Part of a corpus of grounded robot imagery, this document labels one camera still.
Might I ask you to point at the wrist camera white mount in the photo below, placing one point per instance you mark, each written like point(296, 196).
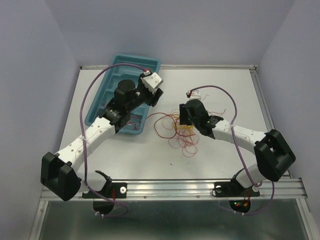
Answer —
point(195, 95)
point(151, 80)

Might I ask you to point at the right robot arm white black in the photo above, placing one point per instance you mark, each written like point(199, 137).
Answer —
point(272, 152)

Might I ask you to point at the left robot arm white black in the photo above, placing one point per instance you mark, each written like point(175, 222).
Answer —
point(59, 170)

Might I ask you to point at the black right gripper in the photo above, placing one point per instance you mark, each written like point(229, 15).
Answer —
point(182, 115)

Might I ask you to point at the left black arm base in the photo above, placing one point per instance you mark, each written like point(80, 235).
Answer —
point(109, 192)

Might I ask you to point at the aluminium mounting rail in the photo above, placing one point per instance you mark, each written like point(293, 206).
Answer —
point(204, 190)

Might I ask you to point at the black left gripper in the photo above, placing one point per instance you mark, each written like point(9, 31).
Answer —
point(152, 101)

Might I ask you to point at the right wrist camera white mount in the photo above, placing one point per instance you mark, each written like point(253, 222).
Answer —
point(195, 95)

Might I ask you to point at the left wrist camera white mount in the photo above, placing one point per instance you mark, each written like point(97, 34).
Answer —
point(151, 80)

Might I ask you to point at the teal plastic compartment tray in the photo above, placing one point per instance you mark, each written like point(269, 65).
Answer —
point(110, 81)

